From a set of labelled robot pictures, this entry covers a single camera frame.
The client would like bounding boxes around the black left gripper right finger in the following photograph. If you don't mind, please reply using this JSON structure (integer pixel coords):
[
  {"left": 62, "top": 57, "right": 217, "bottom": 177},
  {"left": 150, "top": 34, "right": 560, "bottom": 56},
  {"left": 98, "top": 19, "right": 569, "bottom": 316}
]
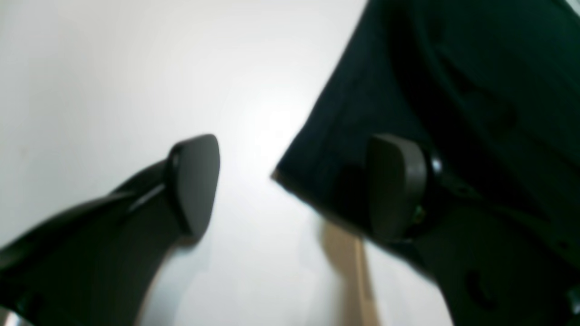
[{"left": 366, "top": 134, "right": 579, "bottom": 326}]

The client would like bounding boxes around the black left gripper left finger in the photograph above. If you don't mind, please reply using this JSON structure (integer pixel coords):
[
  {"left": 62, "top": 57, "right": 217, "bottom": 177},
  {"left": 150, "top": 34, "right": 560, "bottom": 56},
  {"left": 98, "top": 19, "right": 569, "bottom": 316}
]
[{"left": 0, "top": 134, "right": 220, "bottom": 326}]

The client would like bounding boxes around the black T-shirt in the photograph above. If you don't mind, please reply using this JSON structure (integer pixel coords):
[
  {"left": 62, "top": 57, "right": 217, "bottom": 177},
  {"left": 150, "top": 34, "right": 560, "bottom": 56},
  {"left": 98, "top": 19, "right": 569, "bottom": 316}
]
[{"left": 274, "top": 0, "right": 580, "bottom": 247}]

